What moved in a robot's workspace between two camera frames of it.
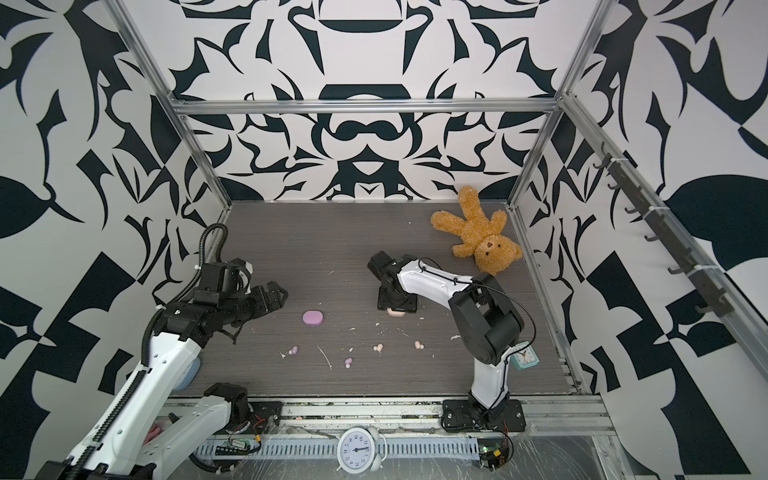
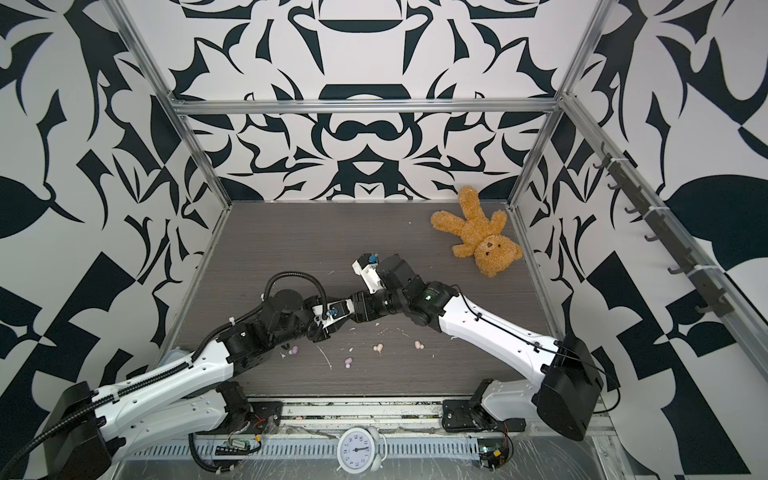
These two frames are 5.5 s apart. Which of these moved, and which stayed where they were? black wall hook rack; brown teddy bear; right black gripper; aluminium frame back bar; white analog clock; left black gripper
Moved: right black gripper; left black gripper
Stayed: white analog clock; black wall hook rack; aluminium frame back bar; brown teddy bear
